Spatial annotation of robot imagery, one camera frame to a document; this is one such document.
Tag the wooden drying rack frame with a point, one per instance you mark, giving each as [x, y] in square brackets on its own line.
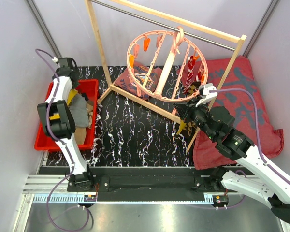
[188, 26]

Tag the red plastic bin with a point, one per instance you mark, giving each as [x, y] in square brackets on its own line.
[89, 90]

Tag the red white striped sock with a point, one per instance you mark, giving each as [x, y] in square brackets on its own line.
[190, 73]

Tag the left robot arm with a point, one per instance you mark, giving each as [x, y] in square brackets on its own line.
[58, 124]

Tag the grey sock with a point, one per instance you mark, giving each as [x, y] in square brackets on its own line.
[78, 109]

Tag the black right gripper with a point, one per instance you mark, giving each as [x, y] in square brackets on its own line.
[184, 108]

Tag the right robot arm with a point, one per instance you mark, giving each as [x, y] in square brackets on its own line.
[217, 125]

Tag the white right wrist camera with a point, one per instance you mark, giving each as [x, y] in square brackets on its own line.
[206, 94]

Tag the brown yellow argyle sock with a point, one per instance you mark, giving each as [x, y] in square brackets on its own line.
[190, 129]

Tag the pink round clip hanger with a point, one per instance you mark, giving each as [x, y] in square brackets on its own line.
[141, 81]

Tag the red blue patterned cloth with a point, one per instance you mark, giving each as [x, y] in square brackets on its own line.
[240, 106]

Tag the pink clothespin front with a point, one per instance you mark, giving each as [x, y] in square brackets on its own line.
[174, 112]

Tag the beige olive sock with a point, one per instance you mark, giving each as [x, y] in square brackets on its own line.
[80, 135]

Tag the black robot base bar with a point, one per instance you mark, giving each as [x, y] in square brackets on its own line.
[113, 180]

